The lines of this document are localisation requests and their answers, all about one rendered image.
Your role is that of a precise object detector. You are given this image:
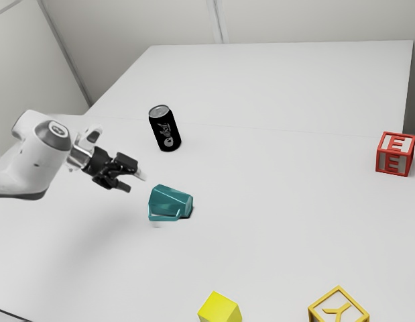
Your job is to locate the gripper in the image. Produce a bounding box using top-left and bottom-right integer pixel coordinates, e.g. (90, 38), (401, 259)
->
(81, 146), (148, 194)

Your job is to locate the teal faceted mug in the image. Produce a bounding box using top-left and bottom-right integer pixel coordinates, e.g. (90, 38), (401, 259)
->
(147, 183), (194, 222)

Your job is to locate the black drink can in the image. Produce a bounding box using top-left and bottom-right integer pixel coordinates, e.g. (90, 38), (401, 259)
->
(147, 105), (182, 152)

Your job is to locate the plain yellow block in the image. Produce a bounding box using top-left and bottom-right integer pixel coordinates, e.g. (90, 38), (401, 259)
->
(197, 290), (242, 322)

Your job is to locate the yellow letter block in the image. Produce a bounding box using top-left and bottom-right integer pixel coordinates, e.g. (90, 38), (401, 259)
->
(307, 285), (371, 322)

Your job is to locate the red letter block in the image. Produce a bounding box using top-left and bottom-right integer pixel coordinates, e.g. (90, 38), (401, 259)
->
(375, 131), (415, 177)

